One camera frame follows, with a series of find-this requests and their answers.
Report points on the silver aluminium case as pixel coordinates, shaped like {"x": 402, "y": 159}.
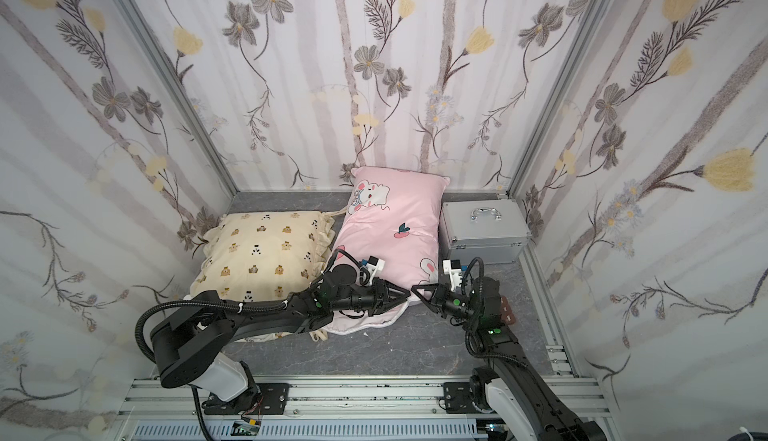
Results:
{"x": 493, "y": 230}

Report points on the aluminium mounting rail frame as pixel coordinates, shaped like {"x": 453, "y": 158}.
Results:
{"x": 318, "y": 408}

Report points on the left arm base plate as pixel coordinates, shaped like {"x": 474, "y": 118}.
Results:
{"x": 260, "y": 399}

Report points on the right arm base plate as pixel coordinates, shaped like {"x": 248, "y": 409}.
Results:
{"x": 458, "y": 398}

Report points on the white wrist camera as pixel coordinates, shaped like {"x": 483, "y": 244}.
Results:
{"x": 452, "y": 269}
{"x": 374, "y": 266}

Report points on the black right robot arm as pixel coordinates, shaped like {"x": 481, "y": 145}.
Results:
{"x": 508, "y": 386}

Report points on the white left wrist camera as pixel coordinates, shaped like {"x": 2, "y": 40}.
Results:
{"x": 374, "y": 266}

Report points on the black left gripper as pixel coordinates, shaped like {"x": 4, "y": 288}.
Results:
{"x": 374, "y": 296}

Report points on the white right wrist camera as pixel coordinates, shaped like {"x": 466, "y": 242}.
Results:
{"x": 452, "y": 269}

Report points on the cream bear print pillow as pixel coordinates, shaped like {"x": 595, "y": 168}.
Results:
{"x": 264, "y": 256}

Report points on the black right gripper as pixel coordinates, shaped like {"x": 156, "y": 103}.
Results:
{"x": 443, "y": 300}

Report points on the brown small block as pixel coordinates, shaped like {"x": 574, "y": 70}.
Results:
{"x": 506, "y": 313}

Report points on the pink cartoon pillow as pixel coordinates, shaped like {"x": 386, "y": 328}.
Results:
{"x": 394, "y": 215}

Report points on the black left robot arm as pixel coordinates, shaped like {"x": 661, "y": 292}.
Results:
{"x": 183, "y": 338}

